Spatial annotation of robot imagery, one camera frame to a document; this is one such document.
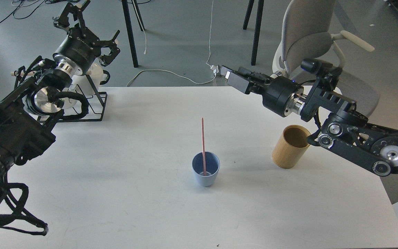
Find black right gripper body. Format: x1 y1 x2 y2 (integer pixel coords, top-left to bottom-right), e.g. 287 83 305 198
251 73 303 118

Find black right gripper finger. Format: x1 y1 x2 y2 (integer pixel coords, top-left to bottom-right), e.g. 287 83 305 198
220 66 259 94

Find black table leg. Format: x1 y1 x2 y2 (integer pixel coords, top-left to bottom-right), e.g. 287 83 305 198
242 0 264 66
120 0 145 68

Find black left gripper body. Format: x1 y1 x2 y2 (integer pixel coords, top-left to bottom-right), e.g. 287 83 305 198
53 29 96 75

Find blue plastic cup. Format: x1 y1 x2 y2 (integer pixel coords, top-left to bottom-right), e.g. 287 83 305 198
192 151 220 187

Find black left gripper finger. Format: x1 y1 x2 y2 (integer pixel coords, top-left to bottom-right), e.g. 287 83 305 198
53 0 91 37
94 30 120 67

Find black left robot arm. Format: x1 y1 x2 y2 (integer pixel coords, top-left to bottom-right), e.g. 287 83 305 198
0 0 120 236

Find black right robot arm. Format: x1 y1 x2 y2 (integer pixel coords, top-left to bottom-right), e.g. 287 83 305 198
220 58 398 177

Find white floor cable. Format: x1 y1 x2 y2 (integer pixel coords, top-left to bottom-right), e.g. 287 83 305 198
126 0 217 87

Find black table leg right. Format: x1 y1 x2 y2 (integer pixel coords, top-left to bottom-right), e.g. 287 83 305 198
242 0 264 66

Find black wire mug rack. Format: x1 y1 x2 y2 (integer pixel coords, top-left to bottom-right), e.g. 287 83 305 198
12 67 108 123

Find white power plug adapter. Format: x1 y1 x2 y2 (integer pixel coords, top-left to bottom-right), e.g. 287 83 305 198
210 65 230 80

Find bamboo cylinder holder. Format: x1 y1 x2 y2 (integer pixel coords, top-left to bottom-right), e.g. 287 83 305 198
272 124 310 169

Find white mug upper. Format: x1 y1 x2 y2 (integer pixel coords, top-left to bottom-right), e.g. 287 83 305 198
69 62 106 96

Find black floor cables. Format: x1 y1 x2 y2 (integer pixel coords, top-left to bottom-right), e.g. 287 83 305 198
0 0 82 42

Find grey office chair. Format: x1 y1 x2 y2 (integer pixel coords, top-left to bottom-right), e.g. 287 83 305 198
272 0 380 117

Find black table leg left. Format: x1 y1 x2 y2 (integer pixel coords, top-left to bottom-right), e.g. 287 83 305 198
120 0 145 68

